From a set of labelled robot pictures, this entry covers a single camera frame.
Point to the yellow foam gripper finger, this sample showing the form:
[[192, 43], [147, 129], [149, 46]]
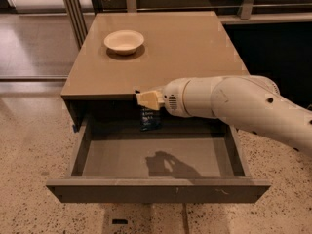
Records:
[[151, 99]]

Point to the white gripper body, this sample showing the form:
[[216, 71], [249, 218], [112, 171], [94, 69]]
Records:
[[173, 97]]

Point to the dark blue rxbar wrapper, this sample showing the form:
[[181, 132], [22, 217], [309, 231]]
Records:
[[149, 119]]

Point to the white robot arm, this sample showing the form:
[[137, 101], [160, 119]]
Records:
[[249, 103]]

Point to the grey cabinet with counter top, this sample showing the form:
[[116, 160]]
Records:
[[176, 45]]

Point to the open grey top drawer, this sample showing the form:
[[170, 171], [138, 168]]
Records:
[[185, 161]]

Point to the white paper bowl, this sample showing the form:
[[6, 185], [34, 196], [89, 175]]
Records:
[[123, 42]]

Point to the metal shelf frame rail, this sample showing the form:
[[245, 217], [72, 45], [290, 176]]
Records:
[[229, 11]]

